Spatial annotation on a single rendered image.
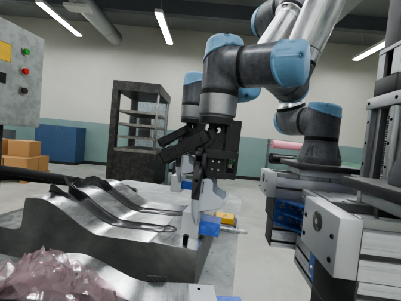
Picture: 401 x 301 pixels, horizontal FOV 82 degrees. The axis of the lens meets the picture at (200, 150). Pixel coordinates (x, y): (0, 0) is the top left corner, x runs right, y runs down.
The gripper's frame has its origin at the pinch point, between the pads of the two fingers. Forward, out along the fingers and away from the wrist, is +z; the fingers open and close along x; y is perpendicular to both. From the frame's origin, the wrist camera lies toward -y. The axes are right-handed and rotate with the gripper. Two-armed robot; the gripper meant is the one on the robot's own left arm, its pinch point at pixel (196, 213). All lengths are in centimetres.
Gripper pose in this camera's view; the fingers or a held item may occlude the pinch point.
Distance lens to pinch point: 49.5
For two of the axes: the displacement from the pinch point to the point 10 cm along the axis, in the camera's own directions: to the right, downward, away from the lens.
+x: 2.0, -0.4, 9.8
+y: 9.7, 1.1, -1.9
